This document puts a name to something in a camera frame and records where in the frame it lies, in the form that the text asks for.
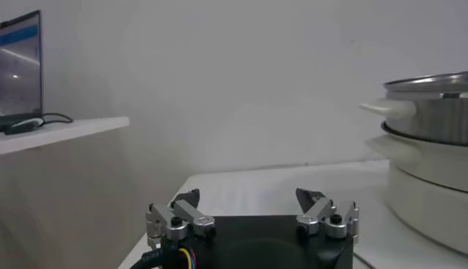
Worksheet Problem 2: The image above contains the cream electric pot base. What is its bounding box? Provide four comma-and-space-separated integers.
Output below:
365, 133, 468, 257

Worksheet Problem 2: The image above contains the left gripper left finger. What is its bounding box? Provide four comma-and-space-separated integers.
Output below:
145, 188, 216, 249

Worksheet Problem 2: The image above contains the small black device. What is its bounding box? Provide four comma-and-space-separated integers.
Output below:
2, 117, 47, 136

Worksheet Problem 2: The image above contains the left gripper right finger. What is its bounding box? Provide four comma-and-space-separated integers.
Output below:
295, 187, 361, 244

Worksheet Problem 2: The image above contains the white side table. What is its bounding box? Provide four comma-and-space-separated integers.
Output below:
0, 115, 131, 156

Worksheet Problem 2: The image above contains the black looped cable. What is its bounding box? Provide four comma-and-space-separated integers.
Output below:
39, 112, 74, 126

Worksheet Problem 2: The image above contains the steel perforated steamer basket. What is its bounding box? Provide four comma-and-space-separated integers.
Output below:
359, 71, 468, 147

